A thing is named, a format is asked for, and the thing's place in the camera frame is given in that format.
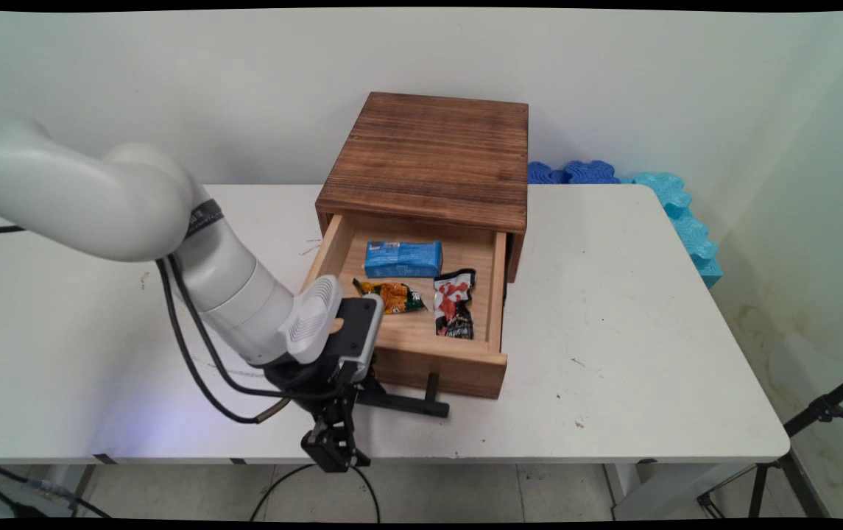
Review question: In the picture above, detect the red black snack packet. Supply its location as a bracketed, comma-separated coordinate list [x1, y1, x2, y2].
[433, 268, 478, 341]

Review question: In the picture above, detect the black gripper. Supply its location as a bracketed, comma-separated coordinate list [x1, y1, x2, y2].
[263, 352, 389, 473]

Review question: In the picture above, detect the wooden drawer with black handle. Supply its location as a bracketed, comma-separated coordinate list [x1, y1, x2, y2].
[301, 213, 509, 419]

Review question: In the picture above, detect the light blue foam mat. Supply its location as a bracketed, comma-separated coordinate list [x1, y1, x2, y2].
[620, 172, 724, 289]

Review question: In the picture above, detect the black tripod stand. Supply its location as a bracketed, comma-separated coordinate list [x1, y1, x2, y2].
[696, 366, 843, 520]

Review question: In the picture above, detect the black cable bundle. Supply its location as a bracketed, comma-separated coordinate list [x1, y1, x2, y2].
[0, 452, 114, 520]

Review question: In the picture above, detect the blue snack packet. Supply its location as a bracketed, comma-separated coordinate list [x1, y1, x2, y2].
[363, 240, 444, 279]

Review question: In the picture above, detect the dark blue foam mat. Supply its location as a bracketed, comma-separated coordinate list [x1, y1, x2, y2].
[528, 160, 622, 186]

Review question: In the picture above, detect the black floor cable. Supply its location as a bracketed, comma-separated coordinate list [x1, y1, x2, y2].
[250, 463, 382, 524]

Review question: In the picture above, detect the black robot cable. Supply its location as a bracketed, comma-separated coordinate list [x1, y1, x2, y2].
[155, 255, 334, 425]

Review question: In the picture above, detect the grey table leg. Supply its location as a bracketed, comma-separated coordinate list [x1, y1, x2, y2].
[66, 464, 99, 517]

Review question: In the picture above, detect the orange green snack packet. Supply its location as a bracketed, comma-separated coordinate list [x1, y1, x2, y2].
[352, 278, 428, 316]

